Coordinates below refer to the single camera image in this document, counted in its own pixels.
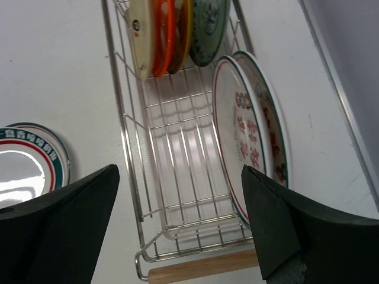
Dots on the white plate red characters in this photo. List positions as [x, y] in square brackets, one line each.
[34, 161]

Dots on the orange plastic plate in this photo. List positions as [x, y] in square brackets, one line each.
[166, 35]

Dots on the white rack drip tray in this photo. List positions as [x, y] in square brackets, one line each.
[193, 195]

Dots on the brown yellow patterned plate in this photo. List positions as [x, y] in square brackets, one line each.
[184, 20]

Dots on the cream beige plate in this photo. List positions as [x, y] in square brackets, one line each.
[141, 21]

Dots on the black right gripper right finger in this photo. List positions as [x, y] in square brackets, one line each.
[298, 240]

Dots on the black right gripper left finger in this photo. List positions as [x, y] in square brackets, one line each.
[57, 237]

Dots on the metal wire dish rack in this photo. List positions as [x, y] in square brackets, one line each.
[157, 258]

